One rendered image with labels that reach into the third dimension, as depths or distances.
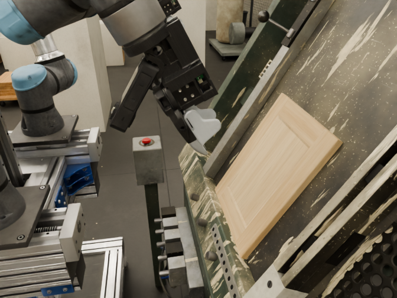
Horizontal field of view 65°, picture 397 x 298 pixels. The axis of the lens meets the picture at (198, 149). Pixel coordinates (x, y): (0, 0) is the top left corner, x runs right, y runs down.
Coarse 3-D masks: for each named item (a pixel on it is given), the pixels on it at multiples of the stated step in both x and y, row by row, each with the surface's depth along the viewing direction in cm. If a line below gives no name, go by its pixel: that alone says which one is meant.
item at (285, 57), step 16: (320, 16) 95; (304, 32) 97; (288, 48) 99; (272, 64) 104; (288, 64) 101; (272, 80) 103; (256, 96) 105; (240, 112) 111; (256, 112) 108; (240, 128) 110; (224, 144) 112; (208, 160) 119; (224, 160) 116
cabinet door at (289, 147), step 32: (256, 128) 102; (288, 128) 88; (320, 128) 77; (256, 160) 96; (288, 160) 83; (320, 160) 73; (224, 192) 105; (256, 192) 90; (288, 192) 78; (256, 224) 85
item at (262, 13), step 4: (260, 12) 98; (264, 12) 98; (268, 12) 98; (260, 16) 98; (264, 16) 98; (268, 16) 98; (260, 20) 99; (264, 20) 99; (268, 20) 99; (272, 20) 99; (276, 24) 99; (280, 28) 99; (284, 28) 98; (288, 32) 98; (292, 32) 98; (288, 36) 98
